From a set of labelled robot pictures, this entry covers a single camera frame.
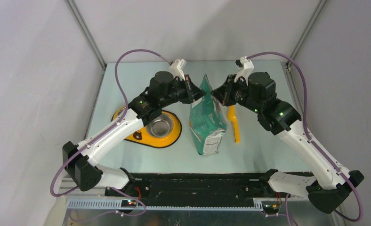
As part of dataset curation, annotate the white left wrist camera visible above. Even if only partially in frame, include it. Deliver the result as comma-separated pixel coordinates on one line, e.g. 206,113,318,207
169,58,186,81

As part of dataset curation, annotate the yellow plastic scoop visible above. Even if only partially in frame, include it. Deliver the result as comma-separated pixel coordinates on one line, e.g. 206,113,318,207
226,105,241,143

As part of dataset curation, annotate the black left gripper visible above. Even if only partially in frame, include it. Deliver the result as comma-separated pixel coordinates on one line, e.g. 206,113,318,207
160,75,206,108

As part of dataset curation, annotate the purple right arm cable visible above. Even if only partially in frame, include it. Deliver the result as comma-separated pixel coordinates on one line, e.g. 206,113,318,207
246,51,364,223

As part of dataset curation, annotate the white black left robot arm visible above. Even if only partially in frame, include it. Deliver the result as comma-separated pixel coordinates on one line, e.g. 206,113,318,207
62,71,205,196

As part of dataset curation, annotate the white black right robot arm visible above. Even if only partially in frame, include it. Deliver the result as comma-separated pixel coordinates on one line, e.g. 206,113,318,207
212,72,364,214

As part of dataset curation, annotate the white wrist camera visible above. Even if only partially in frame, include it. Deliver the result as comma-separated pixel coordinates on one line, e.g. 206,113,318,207
169,58,186,81
234,56,254,82

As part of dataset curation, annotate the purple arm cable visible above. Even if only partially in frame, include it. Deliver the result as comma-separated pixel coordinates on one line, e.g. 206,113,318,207
246,51,364,223
49,49,172,218

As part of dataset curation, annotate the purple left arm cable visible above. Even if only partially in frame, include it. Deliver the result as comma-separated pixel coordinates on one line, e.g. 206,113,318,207
49,49,172,218

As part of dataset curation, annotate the yellow double pet bowl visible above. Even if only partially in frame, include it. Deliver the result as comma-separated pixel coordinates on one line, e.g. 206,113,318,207
125,110,182,148

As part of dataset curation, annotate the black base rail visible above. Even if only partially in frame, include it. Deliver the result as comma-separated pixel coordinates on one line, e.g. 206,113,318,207
104,169,314,208

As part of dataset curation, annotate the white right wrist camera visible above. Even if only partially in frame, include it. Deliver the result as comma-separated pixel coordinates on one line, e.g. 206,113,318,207
234,56,254,82

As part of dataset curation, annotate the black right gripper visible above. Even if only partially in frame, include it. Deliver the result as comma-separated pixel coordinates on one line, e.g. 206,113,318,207
210,74,261,114

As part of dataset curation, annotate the aluminium frame rail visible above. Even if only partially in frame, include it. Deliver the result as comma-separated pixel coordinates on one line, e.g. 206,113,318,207
58,174,298,213

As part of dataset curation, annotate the green white pet food bag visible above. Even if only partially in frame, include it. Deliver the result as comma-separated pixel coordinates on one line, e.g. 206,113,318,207
189,75,227,156

